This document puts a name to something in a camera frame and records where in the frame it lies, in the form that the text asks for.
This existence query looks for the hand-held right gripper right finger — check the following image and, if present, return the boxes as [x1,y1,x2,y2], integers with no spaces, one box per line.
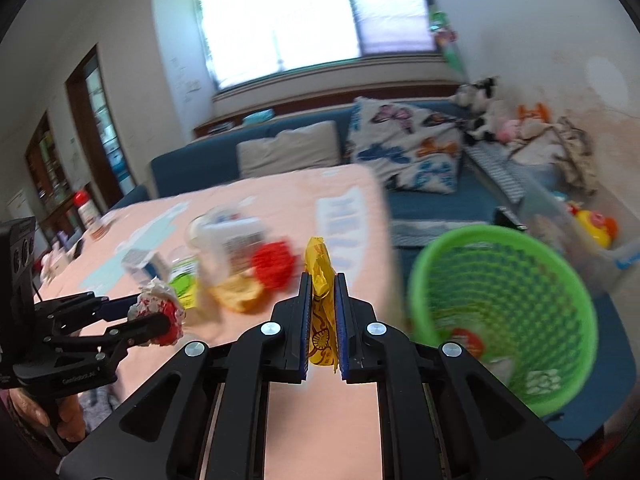
[336,272,586,480]

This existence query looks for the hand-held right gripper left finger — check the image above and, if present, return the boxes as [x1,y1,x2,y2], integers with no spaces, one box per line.
[60,271,313,480]

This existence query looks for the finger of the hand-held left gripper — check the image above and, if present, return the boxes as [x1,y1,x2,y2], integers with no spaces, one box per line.
[47,313,172,362]
[35,292,137,335]

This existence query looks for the red white wrapper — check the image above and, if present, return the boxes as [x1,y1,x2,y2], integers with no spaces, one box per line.
[127,280,187,347]

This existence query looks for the yellow snack wrapper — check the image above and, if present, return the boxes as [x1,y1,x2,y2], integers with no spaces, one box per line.
[305,236,340,375]

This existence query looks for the white yogurt cup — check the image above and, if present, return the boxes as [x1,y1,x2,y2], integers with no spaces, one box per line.
[189,207,267,282]

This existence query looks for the green plastic mesh basket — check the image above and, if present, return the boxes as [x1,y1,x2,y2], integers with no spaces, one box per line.
[406,225,599,417]

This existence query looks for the person's left hand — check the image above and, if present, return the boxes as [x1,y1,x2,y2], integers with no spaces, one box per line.
[55,394,87,443]

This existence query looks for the clear bottle green label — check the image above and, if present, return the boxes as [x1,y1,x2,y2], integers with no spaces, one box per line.
[167,247,202,311]

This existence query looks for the small white blue carton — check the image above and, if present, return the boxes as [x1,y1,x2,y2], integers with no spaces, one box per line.
[122,247,171,282]

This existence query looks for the yellow orange wrapper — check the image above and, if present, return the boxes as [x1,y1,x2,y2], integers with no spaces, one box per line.
[211,272,266,314]

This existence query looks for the white bottle red cap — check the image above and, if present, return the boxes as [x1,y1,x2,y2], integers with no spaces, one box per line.
[72,191,104,234]

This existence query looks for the red white packet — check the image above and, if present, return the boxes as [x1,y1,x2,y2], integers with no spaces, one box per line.
[447,327,487,360]

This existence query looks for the striped grey cloth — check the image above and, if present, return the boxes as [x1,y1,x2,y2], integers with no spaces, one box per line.
[390,219,495,249]
[465,141,527,202]

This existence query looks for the blue sofa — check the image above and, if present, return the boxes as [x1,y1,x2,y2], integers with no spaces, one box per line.
[107,100,636,453]

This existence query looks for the wooden shelf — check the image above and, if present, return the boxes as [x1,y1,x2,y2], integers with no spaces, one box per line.
[24,110,72,213]

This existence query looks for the beige pillow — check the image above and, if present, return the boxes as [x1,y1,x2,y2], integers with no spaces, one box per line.
[236,121,344,179]

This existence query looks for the brown framed doorway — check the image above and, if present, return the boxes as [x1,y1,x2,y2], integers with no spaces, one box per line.
[65,45,139,202]

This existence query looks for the butterfly print pillow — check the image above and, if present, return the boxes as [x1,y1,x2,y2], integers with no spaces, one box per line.
[346,96,464,195]

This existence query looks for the black object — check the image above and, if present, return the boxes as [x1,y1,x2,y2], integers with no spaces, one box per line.
[493,206,527,232]

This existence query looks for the white printed packet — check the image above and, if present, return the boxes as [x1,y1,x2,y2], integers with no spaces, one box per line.
[522,369,564,397]

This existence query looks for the clear plastic storage box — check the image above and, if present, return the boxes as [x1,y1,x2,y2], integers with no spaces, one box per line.
[520,180,628,303]

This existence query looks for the pink plush toy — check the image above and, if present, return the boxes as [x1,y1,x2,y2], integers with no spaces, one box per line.
[497,117,524,144]

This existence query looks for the black white plush cow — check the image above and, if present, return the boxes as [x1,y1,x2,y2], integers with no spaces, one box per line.
[451,76,501,111]

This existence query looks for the yellow duck toy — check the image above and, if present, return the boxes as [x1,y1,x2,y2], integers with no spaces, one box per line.
[572,206,619,250]

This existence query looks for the beige crumpled cloth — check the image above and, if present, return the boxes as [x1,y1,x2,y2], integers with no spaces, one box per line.
[510,116,599,197]

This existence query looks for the orange white plush toy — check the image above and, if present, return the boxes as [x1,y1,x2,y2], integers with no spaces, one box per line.
[517,102,551,127]

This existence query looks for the colourful pinwheel toy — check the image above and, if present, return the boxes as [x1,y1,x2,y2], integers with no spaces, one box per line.
[428,6,466,77]

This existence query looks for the window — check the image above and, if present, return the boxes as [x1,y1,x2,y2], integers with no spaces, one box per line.
[191,0,440,90]

